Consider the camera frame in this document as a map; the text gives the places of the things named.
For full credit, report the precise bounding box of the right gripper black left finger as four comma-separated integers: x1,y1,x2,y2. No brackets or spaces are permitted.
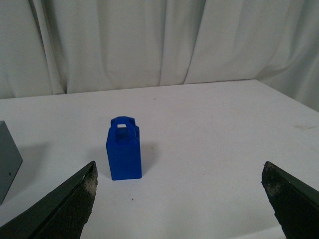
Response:
0,161,98,239

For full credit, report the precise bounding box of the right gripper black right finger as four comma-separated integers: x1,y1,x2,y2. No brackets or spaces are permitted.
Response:
262,161,319,239

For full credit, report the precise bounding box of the blue plastic part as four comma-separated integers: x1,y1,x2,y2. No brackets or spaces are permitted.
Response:
106,116,142,181

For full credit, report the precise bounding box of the gray square base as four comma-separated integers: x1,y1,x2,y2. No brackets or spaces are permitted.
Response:
0,120,23,205

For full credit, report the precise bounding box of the white curtain backdrop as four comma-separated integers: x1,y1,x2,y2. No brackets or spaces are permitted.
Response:
0,0,319,110

